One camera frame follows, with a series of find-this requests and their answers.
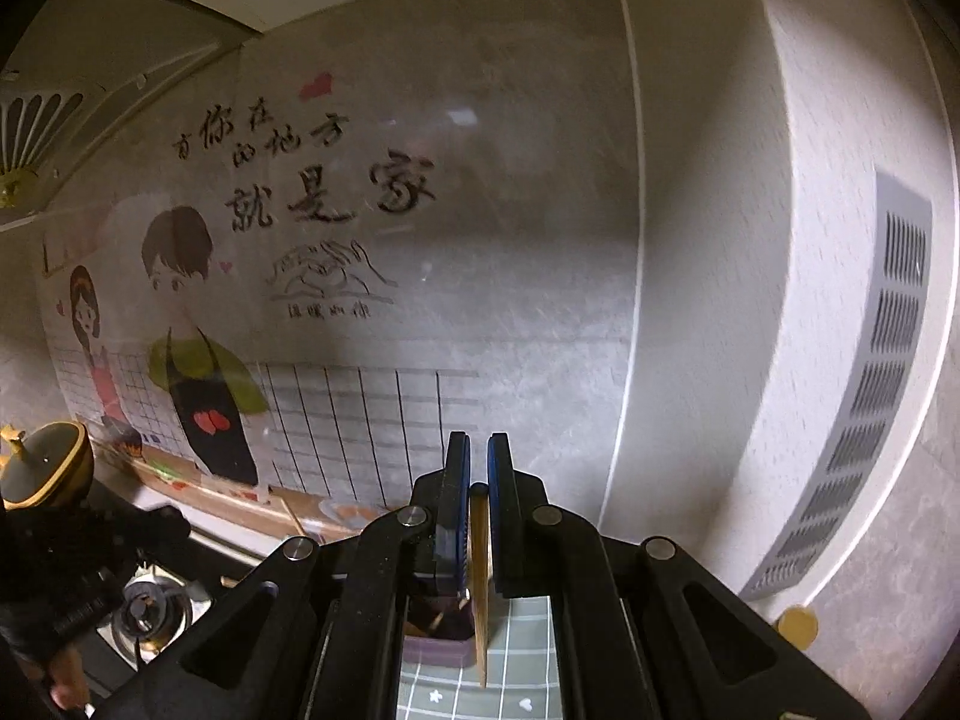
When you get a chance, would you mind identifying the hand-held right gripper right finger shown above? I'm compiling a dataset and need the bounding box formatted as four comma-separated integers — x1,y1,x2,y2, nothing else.
486,433,871,720

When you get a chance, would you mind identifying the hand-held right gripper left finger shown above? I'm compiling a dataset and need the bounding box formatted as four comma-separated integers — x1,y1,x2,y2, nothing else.
94,431,472,720

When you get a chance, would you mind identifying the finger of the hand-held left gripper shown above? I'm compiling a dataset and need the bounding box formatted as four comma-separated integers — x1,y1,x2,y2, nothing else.
112,504,193,552

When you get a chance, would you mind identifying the purple plastic utensil holder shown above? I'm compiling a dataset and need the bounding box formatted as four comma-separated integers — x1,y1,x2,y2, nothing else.
401,594,477,670

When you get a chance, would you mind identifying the person's left hand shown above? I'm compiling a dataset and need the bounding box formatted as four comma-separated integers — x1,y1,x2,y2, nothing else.
45,645,92,712

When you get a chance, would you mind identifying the steel stove burner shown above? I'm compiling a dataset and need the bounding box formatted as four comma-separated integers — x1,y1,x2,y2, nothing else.
97,570,215,672

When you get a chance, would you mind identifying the black wok with lid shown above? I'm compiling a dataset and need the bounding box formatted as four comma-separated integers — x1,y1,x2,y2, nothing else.
0,420,97,515

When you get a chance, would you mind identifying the green gridded table mat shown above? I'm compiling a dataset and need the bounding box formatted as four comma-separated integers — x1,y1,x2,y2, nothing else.
394,592,563,720

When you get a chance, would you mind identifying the jar with yellow lid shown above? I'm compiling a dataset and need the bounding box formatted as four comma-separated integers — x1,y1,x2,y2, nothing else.
776,606,818,652

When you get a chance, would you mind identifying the grey vent grille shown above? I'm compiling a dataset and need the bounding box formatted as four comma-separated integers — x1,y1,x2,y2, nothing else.
739,169,935,602

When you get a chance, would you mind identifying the range hood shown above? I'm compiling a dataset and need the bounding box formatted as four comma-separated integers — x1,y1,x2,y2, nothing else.
0,0,263,233

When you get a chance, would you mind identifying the cartoon wall poster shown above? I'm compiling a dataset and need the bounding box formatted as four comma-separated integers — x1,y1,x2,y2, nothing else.
34,71,481,533

